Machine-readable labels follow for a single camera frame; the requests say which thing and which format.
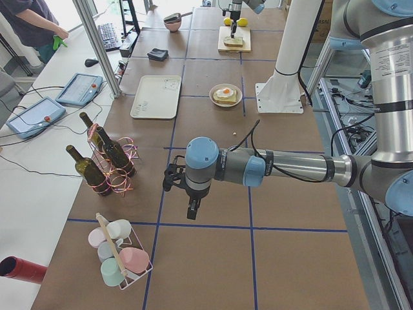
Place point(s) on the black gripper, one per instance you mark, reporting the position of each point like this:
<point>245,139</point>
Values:
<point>195,196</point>
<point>234,15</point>

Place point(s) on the cream round plate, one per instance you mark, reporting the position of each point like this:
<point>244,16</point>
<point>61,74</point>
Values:
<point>239,94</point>

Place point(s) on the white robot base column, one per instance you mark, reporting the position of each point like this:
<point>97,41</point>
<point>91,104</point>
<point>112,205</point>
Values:
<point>281,92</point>

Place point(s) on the cream bear serving tray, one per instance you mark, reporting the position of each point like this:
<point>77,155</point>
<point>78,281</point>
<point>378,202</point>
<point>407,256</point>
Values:
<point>157,97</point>

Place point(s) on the yellow lemon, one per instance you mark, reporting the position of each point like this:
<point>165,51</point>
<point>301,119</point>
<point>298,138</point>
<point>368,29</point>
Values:
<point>227,21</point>
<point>242,22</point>

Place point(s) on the wooden cutting board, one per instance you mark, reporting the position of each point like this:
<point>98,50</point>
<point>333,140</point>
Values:
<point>243,32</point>

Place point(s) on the pink bowl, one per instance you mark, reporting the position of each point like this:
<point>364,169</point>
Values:
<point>173,22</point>

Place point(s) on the white plastic cup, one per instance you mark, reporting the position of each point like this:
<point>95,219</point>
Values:
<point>119,229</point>

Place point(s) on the bottom bread with egg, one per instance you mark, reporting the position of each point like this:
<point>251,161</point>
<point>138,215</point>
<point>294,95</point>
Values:
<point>225,95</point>

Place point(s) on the pink plastic cup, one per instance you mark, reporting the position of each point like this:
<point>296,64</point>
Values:
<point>134,259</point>

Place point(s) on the folded grey cloth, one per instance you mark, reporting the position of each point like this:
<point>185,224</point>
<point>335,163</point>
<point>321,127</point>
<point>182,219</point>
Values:
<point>157,54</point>

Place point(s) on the dark green wine bottle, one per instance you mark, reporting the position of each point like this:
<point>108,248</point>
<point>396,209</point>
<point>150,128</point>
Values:
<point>90,172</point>
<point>88,127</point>
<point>115,153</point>

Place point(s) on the grey plastic cup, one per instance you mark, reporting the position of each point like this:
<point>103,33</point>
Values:
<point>104,252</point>

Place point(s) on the lilac plastic cup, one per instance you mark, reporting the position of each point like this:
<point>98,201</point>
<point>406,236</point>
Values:
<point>96,237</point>

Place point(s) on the mint green plastic cup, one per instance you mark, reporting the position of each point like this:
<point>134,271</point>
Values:
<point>111,273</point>

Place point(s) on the black keyboard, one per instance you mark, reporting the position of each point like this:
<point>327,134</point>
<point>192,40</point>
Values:
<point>109,37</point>

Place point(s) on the black computer mouse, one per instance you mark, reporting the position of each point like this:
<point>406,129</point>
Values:
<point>90,62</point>

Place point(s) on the blue teach pendant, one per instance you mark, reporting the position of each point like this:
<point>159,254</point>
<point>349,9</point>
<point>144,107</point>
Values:
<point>36,118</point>
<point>80,90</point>

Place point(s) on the red cylinder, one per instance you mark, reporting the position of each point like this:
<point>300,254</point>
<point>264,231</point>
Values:
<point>24,270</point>

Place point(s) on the person in dark shirt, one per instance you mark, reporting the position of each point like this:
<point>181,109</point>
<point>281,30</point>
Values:
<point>34,24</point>

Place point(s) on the copper wire bottle rack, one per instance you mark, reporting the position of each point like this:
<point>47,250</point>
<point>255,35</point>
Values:
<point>117,178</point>

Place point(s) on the white wire cup rack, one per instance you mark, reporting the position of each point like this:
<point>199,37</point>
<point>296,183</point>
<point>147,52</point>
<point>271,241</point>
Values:
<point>117,245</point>

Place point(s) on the aluminium frame post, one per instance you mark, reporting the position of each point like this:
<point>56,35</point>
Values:
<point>87,19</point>

